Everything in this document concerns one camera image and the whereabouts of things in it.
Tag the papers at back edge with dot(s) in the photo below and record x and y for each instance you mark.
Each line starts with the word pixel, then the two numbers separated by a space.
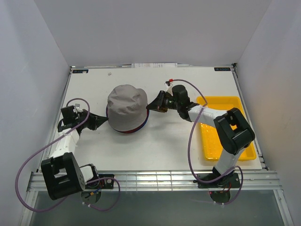
pixel 154 65

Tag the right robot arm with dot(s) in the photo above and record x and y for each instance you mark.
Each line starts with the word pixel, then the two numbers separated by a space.
pixel 234 132

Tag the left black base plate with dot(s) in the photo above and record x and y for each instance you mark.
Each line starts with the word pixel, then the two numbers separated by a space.
pixel 102 184

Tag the dark red hat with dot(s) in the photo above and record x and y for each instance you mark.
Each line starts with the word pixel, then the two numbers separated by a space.
pixel 131 131

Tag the grey cap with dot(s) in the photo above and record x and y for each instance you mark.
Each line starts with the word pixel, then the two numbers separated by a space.
pixel 126 108

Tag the yellow plastic tray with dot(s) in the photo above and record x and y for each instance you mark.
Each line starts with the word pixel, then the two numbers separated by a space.
pixel 214 139

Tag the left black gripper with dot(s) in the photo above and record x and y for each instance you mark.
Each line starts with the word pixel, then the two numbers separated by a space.
pixel 96 121

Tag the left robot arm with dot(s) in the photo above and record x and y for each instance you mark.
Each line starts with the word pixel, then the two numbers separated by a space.
pixel 62 174

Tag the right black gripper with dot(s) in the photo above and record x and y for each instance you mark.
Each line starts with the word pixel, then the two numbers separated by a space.
pixel 157 104

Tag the blue bucket hat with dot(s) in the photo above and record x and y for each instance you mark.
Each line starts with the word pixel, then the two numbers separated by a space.
pixel 143 123

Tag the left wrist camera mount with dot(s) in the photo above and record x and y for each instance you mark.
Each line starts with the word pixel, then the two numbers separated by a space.
pixel 77 107

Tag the dark corner label sticker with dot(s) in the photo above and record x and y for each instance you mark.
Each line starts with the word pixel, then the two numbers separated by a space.
pixel 219 69

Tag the aluminium front rail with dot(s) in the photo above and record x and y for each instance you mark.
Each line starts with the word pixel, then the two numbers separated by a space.
pixel 183 181

